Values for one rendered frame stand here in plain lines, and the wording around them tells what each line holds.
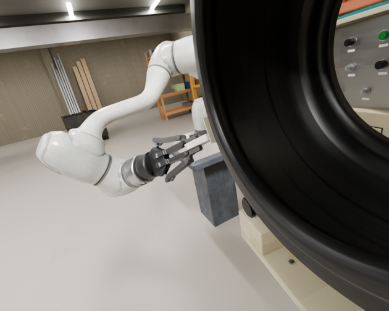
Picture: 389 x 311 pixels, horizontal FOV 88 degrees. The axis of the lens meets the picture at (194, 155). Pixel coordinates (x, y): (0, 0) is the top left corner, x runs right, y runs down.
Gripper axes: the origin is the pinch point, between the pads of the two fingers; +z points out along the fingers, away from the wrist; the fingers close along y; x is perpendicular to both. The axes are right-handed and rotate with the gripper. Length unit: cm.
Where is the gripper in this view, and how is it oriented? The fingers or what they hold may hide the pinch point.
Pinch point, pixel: (199, 142)
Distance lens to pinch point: 47.7
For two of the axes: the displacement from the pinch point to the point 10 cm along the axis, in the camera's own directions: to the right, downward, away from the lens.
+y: 3.1, 9.4, -1.3
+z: 7.6, -3.3, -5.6
